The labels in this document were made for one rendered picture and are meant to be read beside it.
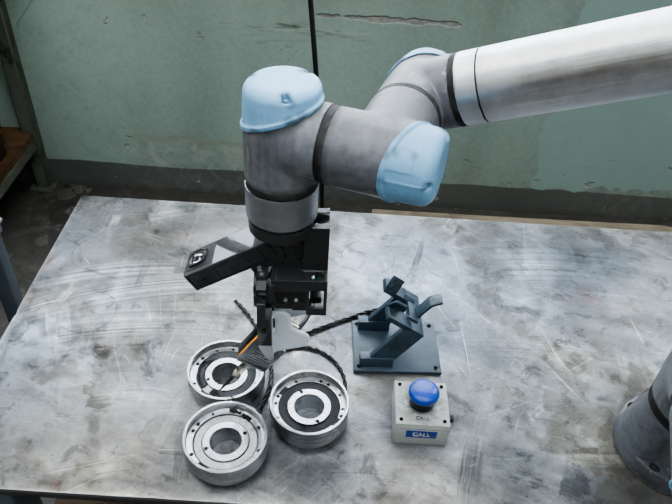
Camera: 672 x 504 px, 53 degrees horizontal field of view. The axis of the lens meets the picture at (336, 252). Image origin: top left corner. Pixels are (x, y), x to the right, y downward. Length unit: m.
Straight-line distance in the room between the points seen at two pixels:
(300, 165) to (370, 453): 0.44
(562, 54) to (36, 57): 2.16
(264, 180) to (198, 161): 2.00
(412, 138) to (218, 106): 1.94
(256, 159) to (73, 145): 2.14
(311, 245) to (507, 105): 0.24
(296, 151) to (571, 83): 0.26
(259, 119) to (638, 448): 0.64
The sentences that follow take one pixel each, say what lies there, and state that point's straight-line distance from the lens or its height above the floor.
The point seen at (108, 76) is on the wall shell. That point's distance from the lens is 2.55.
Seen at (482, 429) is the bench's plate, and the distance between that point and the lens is 0.96.
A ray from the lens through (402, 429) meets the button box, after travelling 0.90.
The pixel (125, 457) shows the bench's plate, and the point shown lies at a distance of 0.93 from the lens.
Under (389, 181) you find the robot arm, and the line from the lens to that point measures 0.59.
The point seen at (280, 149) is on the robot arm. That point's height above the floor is 1.24.
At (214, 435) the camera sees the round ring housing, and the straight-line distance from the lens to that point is 0.90.
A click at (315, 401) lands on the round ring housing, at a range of 0.93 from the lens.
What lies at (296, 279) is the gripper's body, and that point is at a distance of 0.72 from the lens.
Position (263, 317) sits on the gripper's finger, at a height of 1.02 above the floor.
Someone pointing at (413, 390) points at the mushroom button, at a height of 0.87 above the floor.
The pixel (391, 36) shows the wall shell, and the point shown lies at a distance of 2.33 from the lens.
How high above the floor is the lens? 1.56
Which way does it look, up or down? 40 degrees down
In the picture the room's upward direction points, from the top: 4 degrees clockwise
